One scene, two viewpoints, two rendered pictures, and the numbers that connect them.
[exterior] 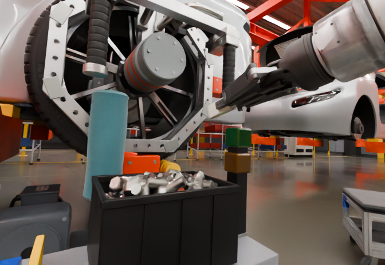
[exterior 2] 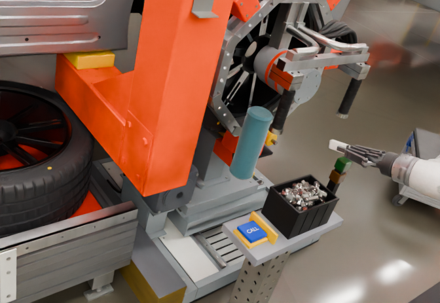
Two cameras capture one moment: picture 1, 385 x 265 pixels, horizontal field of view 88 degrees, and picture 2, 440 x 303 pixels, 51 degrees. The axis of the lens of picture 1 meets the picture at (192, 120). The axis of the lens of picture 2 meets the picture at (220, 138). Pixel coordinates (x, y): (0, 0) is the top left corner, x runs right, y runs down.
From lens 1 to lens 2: 132 cm
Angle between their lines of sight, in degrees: 38
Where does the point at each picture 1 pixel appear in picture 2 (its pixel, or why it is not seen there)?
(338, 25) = (400, 172)
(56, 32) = (226, 61)
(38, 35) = not seen: hidden behind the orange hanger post
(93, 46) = (281, 121)
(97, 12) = (289, 102)
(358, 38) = (403, 180)
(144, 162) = not seen: hidden behind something
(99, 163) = (250, 160)
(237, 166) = (338, 180)
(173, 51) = (313, 82)
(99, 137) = (253, 147)
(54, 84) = (218, 100)
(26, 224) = not seen: hidden behind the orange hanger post
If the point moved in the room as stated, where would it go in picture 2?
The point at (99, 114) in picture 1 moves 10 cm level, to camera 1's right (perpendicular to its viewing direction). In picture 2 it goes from (256, 133) to (285, 138)
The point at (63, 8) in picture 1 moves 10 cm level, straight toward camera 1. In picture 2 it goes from (234, 40) to (257, 54)
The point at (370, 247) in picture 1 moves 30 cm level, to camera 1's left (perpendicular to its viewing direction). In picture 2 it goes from (406, 190) to (356, 183)
